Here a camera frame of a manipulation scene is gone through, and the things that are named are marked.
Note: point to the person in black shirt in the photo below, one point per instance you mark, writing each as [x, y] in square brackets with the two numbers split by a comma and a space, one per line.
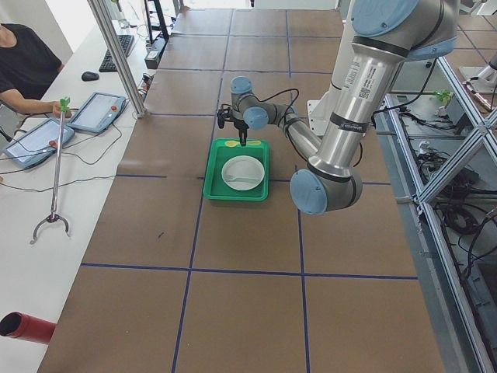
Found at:
[28, 68]

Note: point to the pale green plastic fork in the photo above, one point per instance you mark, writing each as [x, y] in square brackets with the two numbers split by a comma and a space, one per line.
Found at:
[231, 178]

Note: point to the near blue teach pendant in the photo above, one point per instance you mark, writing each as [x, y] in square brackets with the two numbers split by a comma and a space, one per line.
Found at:
[35, 145]

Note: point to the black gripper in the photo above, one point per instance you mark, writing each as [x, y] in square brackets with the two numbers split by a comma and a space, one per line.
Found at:
[240, 125]

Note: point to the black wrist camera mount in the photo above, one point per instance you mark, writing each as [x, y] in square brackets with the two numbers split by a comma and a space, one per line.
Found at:
[224, 115]

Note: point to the white round plate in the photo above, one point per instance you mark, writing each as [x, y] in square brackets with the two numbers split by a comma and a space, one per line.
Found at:
[243, 166]

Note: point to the aluminium frame post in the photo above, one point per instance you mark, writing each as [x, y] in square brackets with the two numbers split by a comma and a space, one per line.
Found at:
[104, 22]

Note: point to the yellow plastic spoon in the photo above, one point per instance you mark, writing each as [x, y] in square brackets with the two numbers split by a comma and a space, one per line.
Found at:
[232, 143]

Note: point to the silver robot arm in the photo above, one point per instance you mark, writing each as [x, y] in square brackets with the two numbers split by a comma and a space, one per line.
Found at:
[378, 37]

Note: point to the black computer mouse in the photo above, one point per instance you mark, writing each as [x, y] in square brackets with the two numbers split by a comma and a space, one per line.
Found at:
[89, 76]

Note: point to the far blue teach pendant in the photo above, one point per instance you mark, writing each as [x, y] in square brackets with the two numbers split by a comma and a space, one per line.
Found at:
[98, 112]

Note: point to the green plastic tray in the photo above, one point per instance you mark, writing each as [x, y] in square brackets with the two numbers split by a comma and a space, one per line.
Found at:
[214, 187]

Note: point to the red cylinder roll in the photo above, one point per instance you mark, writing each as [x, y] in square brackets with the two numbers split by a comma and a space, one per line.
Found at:
[21, 326]

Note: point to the green handled reacher grabber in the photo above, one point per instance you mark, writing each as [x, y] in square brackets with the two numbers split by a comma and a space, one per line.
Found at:
[53, 215]

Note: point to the blue teach pendant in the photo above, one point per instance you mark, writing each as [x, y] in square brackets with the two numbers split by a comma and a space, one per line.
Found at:
[35, 145]
[98, 112]

